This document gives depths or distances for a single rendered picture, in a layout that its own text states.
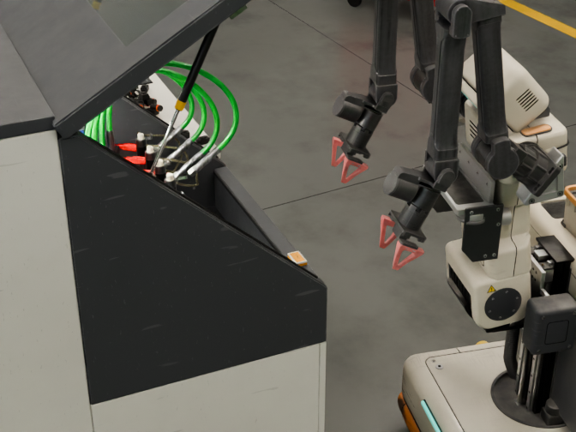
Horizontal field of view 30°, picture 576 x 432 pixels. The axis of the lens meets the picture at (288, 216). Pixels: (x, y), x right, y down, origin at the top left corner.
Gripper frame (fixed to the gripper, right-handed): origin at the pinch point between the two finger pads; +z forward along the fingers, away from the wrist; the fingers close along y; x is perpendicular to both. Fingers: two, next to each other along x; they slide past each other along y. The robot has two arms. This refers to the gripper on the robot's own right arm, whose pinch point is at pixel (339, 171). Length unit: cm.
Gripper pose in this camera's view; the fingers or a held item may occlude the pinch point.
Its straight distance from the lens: 290.1
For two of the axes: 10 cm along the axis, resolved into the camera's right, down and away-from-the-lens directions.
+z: -4.4, 8.2, 3.6
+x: 8.7, 2.8, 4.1
